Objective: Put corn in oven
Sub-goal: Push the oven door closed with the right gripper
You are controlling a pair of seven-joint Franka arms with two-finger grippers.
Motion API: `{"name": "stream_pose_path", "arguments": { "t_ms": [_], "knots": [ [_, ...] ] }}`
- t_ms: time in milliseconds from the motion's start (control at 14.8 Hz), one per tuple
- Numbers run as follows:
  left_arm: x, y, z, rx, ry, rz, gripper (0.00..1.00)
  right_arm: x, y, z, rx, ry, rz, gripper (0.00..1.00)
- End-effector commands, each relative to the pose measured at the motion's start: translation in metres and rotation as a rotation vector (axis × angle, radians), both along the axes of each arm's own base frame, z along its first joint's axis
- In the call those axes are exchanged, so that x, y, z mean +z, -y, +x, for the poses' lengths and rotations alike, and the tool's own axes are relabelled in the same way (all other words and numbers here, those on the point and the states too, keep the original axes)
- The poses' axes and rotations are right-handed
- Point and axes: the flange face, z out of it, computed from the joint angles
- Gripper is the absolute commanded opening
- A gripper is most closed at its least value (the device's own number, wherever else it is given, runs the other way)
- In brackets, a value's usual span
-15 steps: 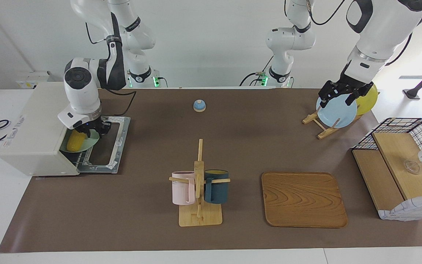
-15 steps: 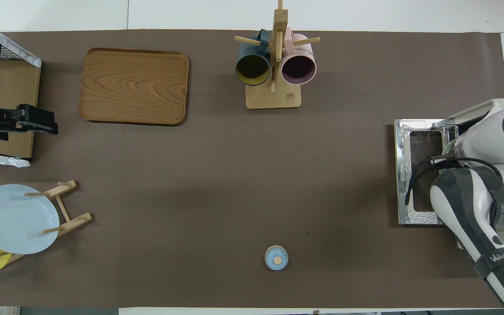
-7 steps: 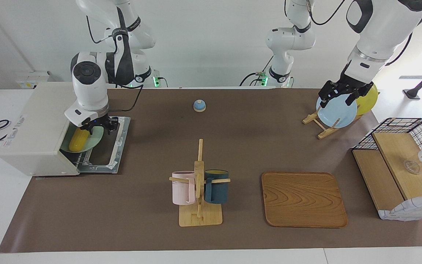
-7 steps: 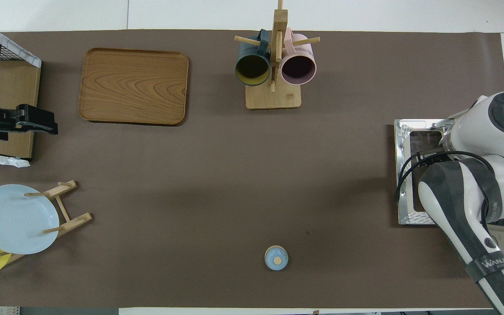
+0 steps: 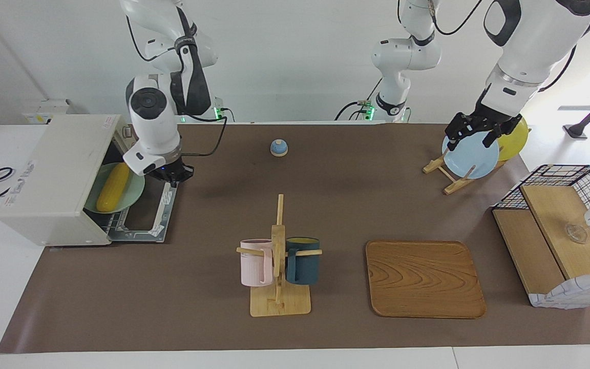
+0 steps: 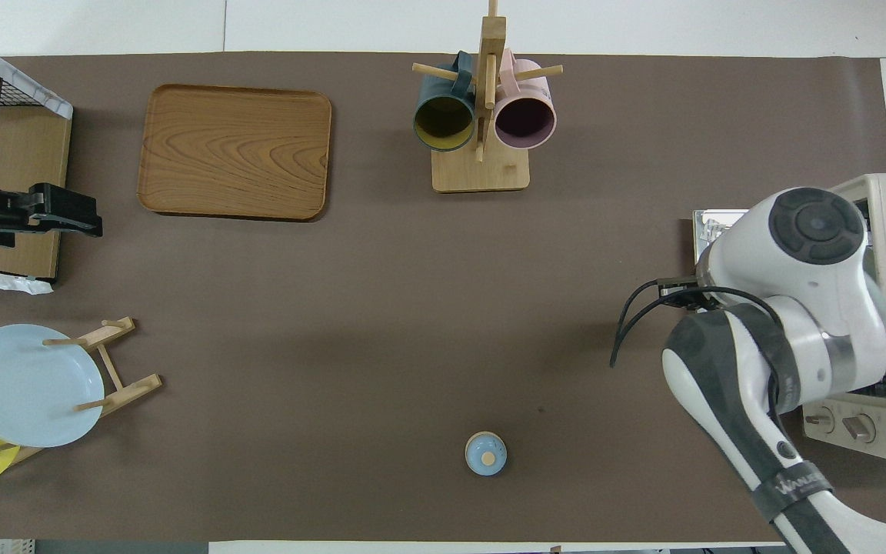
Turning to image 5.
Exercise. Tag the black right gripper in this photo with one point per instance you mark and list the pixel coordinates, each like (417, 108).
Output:
(169, 171)

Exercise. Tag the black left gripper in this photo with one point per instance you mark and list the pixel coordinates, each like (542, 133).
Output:
(479, 123)

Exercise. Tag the glass oven door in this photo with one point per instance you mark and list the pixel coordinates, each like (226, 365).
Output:
(168, 205)

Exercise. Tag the light green plate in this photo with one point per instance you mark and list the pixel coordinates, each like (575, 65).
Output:
(133, 192)

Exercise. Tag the yellow corn cob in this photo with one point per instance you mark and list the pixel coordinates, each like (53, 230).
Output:
(113, 187)

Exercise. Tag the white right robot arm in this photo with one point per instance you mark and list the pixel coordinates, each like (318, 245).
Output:
(154, 128)

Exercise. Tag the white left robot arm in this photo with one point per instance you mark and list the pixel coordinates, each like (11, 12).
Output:
(407, 54)

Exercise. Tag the beige toaster oven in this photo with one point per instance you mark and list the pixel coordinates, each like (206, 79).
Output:
(49, 169)

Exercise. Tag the light blue plate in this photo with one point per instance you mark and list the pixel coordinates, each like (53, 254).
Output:
(471, 159)

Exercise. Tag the yellow plate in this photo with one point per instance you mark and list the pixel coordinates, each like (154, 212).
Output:
(515, 141)

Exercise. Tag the wooden plate rack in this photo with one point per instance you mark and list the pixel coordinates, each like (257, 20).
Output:
(430, 167)

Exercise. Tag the brown table mat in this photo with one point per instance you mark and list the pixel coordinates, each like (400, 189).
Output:
(197, 282)

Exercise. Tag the pink mug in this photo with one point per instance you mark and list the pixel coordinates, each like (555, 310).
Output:
(254, 264)

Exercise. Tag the small clear glass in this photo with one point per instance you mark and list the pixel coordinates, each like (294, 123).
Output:
(575, 233)

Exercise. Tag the brown wooden tray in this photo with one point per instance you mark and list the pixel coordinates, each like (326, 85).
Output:
(423, 279)

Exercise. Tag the white power strip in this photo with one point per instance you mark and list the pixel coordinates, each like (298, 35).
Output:
(49, 110)

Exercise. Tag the dark teal mug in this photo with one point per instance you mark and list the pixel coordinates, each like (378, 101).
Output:
(302, 266)

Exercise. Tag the wooden mug tree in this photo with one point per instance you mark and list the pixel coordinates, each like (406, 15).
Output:
(279, 302)

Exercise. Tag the wooden shelf box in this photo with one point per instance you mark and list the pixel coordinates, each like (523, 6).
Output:
(571, 294)

